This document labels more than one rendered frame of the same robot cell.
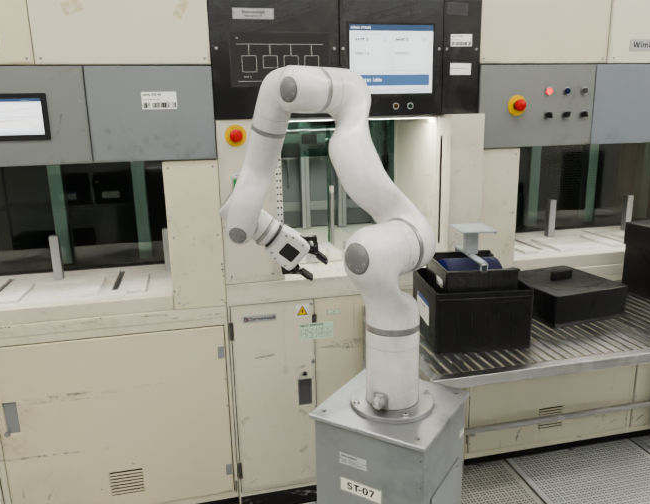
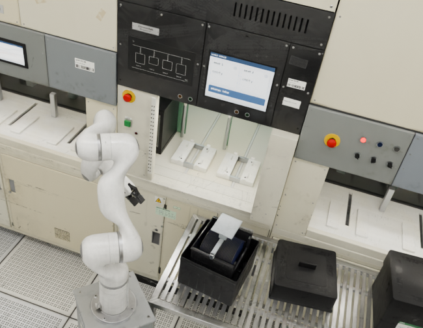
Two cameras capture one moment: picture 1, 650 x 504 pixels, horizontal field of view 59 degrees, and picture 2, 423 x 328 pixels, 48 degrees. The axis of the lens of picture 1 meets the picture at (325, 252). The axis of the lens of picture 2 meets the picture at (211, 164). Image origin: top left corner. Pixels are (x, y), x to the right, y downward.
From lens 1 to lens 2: 1.49 m
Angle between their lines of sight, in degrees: 33
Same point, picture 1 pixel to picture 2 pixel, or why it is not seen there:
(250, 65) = (140, 59)
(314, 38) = (184, 54)
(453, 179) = (264, 172)
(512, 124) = (325, 151)
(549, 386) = not seen: hidden behind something
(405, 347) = (109, 293)
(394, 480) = not seen: outside the picture
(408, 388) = (111, 308)
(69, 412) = (36, 194)
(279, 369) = (142, 222)
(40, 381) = (23, 176)
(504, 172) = (312, 177)
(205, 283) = not seen: hidden behind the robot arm
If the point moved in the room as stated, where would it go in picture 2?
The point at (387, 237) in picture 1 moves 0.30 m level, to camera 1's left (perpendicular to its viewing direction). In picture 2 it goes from (95, 250) to (35, 215)
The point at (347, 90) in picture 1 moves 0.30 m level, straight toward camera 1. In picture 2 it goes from (114, 155) to (50, 198)
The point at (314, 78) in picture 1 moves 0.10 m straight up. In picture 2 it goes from (87, 150) to (86, 127)
